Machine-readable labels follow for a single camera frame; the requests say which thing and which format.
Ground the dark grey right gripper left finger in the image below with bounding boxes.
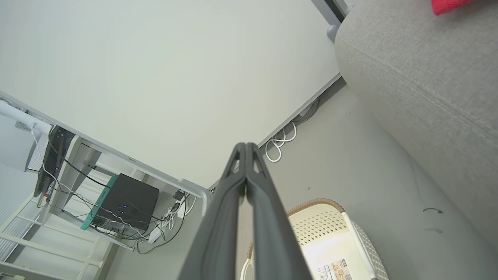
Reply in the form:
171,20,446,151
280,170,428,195
177,143,247,280

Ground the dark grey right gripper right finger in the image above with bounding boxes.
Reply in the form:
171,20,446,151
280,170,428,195
246,143,312,280

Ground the red fleece garment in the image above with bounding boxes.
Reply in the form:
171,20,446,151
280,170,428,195
431,0,474,16

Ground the white perforated laundry basket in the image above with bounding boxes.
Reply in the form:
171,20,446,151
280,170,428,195
239,198,390,280

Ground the paper sticker in basket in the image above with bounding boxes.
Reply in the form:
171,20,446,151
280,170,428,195
317,258,353,280

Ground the white power strip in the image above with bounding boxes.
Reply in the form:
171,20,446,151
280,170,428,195
147,196,188,244

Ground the black desktop computer box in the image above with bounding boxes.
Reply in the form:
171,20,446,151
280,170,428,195
91,173,160,231

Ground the teal flat board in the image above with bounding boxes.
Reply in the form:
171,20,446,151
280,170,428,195
80,175,118,231

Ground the black computer monitor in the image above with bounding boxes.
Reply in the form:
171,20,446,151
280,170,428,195
33,125,75,198

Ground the grey fabric sofa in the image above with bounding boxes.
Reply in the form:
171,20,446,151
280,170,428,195
334,0,498,255

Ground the white coiled floor cable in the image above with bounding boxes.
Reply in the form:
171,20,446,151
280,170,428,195
265,121,298,163

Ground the white metal desk frame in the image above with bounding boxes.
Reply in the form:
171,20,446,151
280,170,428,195
0,134,119,280

